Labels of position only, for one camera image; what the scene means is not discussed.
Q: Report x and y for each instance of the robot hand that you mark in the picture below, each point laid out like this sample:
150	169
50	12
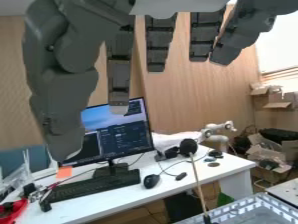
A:
66	50

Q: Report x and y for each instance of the black monitor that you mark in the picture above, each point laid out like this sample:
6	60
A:
121	136

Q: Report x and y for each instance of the orange sticky note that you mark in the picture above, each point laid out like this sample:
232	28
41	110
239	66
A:
63	172

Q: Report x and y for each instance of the black headphones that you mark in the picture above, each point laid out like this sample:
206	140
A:
186	146

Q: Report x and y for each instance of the small white jointed device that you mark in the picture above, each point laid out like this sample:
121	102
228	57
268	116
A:
215	128

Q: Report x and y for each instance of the black keyboard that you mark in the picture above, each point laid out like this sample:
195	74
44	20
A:
93	186

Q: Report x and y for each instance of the black mouse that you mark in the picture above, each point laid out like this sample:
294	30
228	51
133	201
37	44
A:
151	181

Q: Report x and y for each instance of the cardboard box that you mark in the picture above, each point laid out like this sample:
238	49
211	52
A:
266	90

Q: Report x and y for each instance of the white desk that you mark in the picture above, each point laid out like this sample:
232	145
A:
133	200

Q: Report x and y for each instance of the red tray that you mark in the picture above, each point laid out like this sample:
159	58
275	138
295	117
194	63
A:
10	210

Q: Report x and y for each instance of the thin stick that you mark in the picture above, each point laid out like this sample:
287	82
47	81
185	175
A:
198	186

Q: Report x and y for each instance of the clear box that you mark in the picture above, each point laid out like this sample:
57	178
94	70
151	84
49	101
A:
247	208

